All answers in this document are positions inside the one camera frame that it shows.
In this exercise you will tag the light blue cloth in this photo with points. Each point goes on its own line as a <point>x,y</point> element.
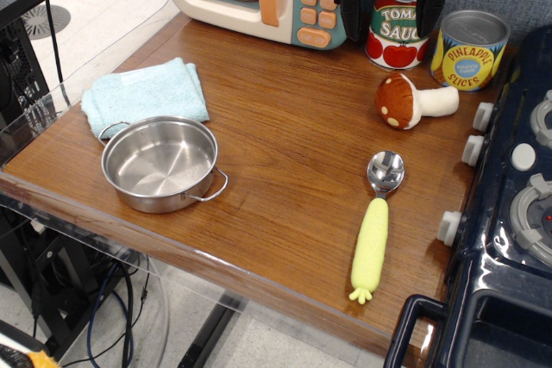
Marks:
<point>172,88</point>

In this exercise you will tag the stainless steel pot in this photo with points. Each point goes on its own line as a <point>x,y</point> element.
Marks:
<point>163,164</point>

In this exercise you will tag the tomato sauce can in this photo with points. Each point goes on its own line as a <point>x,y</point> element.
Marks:
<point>392,40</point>

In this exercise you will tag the pineapple slices can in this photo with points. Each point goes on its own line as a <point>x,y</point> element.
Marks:
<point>469,48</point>

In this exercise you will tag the plush brown mushroom toy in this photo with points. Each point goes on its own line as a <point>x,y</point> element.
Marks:
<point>402,105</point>

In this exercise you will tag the dark blue toy stove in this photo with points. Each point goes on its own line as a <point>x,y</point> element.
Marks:
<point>497,308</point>

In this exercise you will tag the black computer tower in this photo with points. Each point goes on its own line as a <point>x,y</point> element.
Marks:
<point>22,80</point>

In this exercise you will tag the black table leg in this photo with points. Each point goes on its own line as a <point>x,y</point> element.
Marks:
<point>208,336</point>

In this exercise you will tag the spoon with yellow foam handle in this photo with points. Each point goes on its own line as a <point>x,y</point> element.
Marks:
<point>385,173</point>

